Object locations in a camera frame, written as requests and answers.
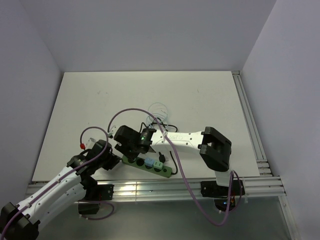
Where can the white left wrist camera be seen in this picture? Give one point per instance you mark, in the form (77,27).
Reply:
(90,143)

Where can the green two-port charger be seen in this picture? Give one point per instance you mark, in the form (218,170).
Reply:
(158,165)

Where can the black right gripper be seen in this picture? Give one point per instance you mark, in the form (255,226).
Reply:
(121,147)

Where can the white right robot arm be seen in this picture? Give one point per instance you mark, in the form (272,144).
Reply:
(212,146)

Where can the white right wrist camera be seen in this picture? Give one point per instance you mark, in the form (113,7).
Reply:
(112,130)

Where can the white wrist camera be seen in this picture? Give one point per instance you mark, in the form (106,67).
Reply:
(112,130)
(90,143)

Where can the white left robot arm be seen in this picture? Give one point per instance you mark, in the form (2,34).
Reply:
(23,221)

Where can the blue charger cube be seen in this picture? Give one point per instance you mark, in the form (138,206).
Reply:
(149,162)

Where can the green power strip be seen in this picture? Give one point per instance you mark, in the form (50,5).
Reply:
(138,163)

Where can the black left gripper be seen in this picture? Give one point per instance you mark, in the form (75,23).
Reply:
(113,160)

